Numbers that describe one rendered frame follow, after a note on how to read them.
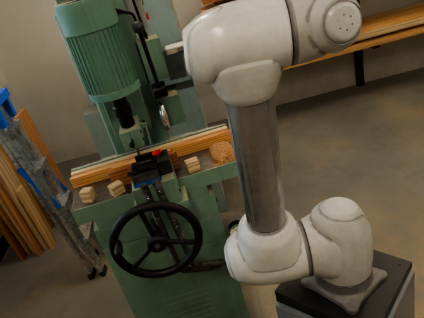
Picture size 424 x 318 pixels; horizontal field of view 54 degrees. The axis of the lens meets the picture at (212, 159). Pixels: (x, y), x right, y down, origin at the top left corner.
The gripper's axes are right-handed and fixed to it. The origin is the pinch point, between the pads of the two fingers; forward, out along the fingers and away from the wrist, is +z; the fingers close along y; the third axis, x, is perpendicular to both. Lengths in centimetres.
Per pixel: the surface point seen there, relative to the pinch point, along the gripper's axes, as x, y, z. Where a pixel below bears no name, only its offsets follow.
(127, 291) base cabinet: -55, -61, 43
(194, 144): -33.7, -19.3, 2.7
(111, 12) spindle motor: 6.4, 13.7, 15.7
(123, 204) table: -28, -35, 32
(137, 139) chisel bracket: -23.4, -15.2, 21.3
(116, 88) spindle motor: -6.7, -3.9, 21.7
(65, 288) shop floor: -141, -41, 97
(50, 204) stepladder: -101, -2, 83
